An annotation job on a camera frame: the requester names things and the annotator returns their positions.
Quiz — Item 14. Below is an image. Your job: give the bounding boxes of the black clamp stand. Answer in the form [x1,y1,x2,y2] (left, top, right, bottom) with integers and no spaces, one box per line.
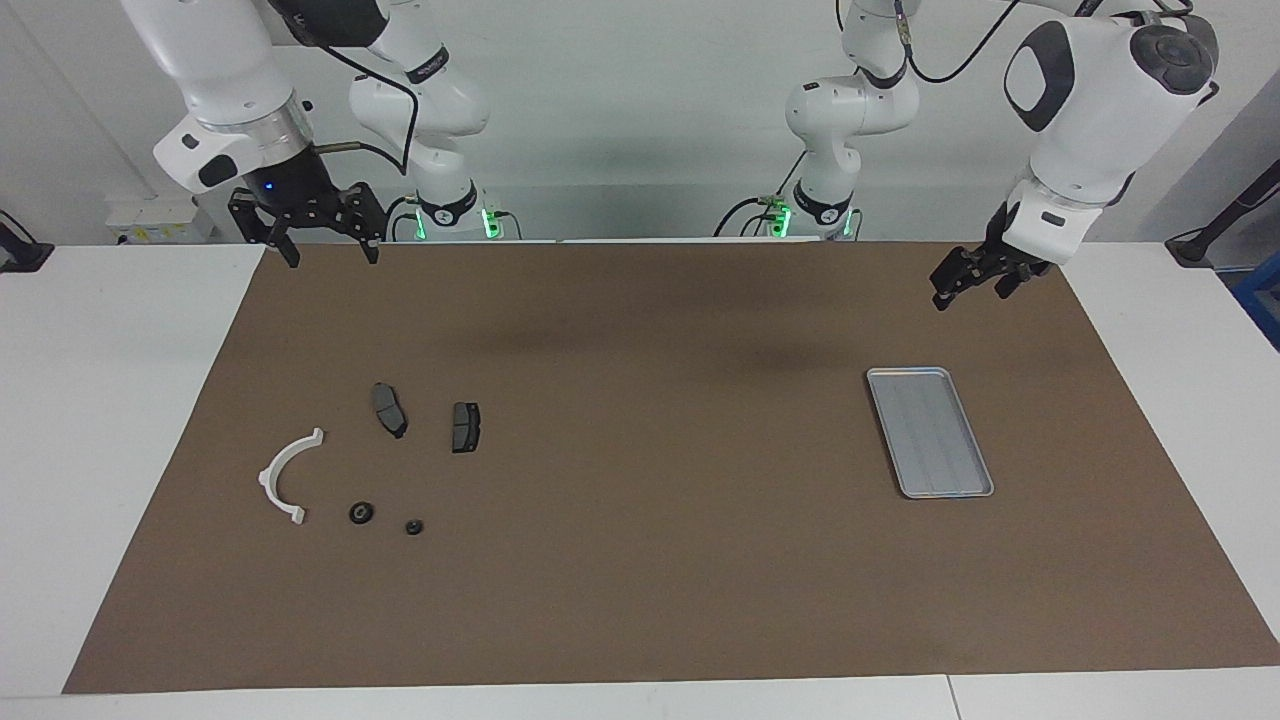
[0,210,53,273]

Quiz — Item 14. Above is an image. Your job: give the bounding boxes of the blue storage bin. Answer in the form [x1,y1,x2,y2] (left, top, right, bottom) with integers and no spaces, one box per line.
[1230,250,1280,351]

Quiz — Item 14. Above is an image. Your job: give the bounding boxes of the white curved plastic bracket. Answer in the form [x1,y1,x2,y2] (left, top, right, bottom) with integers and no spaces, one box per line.
[257,427,326,526]

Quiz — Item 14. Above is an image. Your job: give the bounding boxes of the black right base cables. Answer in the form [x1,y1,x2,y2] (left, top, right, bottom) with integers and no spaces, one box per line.
[380,195,521,243]

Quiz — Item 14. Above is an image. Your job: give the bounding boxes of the silver metal tray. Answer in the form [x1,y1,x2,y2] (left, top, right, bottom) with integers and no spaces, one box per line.
[866,367,995,499]

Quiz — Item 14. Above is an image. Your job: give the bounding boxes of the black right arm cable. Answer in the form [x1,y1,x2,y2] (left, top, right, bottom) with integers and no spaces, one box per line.
[300,30,419,176]

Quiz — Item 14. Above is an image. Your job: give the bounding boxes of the black base cables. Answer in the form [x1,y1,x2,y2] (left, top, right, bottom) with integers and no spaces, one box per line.
[380,195,521,243]
[713,150,811,238]

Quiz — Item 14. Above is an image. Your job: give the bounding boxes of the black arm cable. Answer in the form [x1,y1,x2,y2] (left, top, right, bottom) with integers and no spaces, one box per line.
[300,30,419,176]
[895,0,1221,206]

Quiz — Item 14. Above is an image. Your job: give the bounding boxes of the white wall power box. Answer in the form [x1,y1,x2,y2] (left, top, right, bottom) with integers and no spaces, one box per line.
[105,197,213,244]

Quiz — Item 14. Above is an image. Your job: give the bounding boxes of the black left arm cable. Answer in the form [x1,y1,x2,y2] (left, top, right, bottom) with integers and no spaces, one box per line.
[895,0,1221,206]

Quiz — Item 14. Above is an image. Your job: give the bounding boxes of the black left base cables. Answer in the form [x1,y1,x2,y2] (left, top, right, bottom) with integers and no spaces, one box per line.
[713,150,811,238]

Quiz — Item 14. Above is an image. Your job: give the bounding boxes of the brown table mat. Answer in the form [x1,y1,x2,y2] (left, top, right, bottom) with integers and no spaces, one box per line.
[62,240,1280,694]

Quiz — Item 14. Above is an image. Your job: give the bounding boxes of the dark grey tapered brake pad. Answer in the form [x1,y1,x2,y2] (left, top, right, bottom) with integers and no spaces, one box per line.
[372,382,409,440]

